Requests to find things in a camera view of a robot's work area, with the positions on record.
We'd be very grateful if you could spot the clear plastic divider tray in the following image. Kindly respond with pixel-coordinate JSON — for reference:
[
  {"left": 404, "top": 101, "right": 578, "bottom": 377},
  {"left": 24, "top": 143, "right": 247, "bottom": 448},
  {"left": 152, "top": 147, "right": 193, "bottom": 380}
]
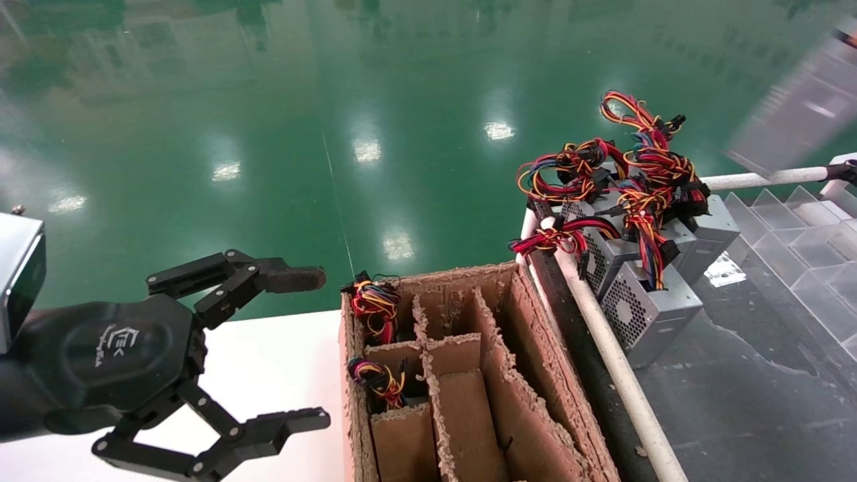
[{"left": 723, "top": 186, "right": 857, "bottom": 359}]

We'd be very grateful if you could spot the power supply cable bundle rear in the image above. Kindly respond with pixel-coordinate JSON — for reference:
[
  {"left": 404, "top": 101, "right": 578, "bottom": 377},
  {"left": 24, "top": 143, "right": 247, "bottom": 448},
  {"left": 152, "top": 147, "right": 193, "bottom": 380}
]
[{"left": 341, "top": 270, "right": 402, "bottom": 346}]

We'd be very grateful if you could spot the power supply cable bundle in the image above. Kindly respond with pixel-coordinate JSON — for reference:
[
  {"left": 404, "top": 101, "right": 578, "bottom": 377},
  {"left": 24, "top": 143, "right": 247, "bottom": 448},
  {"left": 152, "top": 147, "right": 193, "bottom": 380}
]
[
  {"left": 341, "top": 270, "right": 402, "bottom": 346},
  {"left": 348, "top": 357, "right": 408, "bottom": 411}
]

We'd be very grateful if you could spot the brown cardboard box with dividers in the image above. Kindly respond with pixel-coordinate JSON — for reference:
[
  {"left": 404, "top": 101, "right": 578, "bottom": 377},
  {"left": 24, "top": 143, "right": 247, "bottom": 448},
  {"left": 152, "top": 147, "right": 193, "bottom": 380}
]
[{"left": 339, "top": 262, "right": 620, "bottom": 482}]

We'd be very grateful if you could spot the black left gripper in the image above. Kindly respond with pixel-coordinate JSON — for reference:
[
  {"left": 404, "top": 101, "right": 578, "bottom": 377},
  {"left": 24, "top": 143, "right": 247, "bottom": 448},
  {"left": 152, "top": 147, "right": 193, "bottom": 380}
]
[{"left": 13, "top": 249, "right": 332, "bottom": 482}]

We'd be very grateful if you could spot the long white rack pipe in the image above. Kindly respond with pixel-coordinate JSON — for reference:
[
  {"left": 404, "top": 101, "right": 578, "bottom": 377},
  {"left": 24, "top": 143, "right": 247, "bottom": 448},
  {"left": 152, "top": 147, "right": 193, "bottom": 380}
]
[
  {"left": 539, "top": 216, "right": 689, "bottom": 482},
  {"left": 700, "top": 167, "right": 831, "bottom": 193}
]

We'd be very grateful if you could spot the power supply cable bundle front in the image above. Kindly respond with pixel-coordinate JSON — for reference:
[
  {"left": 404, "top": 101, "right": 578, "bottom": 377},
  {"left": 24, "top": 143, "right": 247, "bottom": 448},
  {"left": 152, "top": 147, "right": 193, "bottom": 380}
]
[{"left": 348, "top": 357, "right": 408, "bottom": 411}]

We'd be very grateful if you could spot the black pipe connector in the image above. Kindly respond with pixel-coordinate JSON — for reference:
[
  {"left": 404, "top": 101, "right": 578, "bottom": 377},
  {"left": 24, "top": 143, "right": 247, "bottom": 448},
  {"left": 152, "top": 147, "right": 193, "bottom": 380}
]
[{"left": 825, "top": 159, "right": 857, "bottom": 187}]

